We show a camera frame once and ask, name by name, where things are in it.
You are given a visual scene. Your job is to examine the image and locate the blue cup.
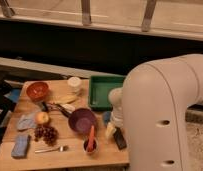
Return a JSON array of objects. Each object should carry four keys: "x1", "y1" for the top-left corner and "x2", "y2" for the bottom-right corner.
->
[{"x1": 102, "y1": 111, "x2": 111, "y2": 125}]

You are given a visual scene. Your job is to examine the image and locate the white cylindrical container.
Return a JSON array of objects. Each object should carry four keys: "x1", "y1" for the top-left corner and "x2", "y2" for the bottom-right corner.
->
[{"x1": 67, "y1": 77, "x2": 82, "y2": 95}]

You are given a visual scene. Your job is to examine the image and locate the grey cloth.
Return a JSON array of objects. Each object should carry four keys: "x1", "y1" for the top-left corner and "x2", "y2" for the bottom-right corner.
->
[{"x1": 16, "y1": 113, "x2": 36, "y2": 131}]

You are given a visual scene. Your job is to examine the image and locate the green plastic tray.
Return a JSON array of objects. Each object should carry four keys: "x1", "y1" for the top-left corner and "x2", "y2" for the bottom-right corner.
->
[{"x1": 88, "y1": 76, "x2": 125, "y2": 111}]

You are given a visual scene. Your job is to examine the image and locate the red grapes bunch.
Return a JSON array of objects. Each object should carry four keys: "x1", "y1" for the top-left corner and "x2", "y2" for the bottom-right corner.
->
[{"x1": 34, "y1": 125, "x2": 58, "y2": 146}]

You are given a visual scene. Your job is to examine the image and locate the black handled scissors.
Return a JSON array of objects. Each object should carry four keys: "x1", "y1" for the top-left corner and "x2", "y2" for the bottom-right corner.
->
[{"x1": 40, "y1": 102, "x2": 75, "y2": 117}]

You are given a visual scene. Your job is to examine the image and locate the blue sponge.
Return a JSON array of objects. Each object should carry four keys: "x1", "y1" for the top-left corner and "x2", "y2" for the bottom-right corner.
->
[{"x1": 11, "y1": 134, "x2": 30, "y2": 158}]

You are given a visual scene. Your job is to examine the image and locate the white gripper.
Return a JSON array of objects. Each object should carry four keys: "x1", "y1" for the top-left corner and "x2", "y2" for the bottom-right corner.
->
[{"x1": 105, "y1": 88, "x2": 123, "y2": 140}]

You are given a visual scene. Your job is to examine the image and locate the yellow red apple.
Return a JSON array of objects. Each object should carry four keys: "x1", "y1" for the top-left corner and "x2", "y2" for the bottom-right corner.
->
[{"x1": 35, "y1": 112, "x2": 50, "y2": 125}]

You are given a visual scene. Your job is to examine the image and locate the orange carrot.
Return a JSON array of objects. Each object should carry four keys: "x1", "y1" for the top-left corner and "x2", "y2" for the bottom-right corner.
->
[{"x1": 87, "y1": 125, "x2": 95, "y2": 152}]

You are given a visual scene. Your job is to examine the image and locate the blue object at table edge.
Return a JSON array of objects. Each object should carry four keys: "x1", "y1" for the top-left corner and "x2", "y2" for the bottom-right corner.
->
[{"x1": 6, "y1": 88, "x2": 21, "y2": 103}]

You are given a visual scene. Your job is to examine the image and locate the small dark cup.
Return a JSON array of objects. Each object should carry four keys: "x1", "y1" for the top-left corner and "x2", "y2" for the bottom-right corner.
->
[{"x1": 83, "y1": 139, "x2": 97, "y2": 155}]

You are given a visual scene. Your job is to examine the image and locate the yellow banana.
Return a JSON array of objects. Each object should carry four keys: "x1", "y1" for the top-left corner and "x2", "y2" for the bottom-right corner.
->
[{"x1": 52, "y1": 95, "x2": 78, "y2": 104}]

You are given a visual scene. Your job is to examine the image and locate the wooden table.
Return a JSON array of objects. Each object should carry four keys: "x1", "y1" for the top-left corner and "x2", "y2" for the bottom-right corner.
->
[{"x1": 0, "y1": 81, "x2": 129, "y2": 171}]

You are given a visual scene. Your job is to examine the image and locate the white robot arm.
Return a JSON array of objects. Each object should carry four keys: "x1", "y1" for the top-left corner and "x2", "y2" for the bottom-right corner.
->
[{"x1": 109, "y1": 54, "x2": 203, "y2": 171}]

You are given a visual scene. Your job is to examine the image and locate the orange bowl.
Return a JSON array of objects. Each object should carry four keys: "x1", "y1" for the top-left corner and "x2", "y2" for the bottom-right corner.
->
[{"x1": 26, "y1": 82, "x2": 49, "y2": 102}]

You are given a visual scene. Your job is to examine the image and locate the purple bowl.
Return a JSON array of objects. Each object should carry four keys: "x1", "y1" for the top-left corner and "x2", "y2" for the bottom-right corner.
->
[{"x1": 68, "y1": 108, "x2": 97, "y2": 134}]

